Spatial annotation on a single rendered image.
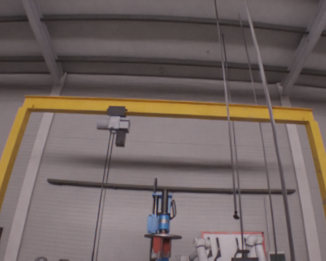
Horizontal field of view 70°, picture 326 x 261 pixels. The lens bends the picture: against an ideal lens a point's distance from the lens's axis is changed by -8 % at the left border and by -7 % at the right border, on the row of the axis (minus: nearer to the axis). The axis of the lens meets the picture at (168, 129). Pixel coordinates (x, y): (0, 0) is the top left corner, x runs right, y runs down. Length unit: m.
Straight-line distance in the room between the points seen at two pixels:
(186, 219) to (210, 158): 1.67
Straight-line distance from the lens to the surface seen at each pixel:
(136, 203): 6.16
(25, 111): 4.83
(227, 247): 6.14
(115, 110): 4.27
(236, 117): 4.37
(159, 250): 3.77
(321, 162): 4.59
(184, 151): 6.58
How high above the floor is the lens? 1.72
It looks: 29 degrees up
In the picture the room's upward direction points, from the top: 2 degrees clockwise
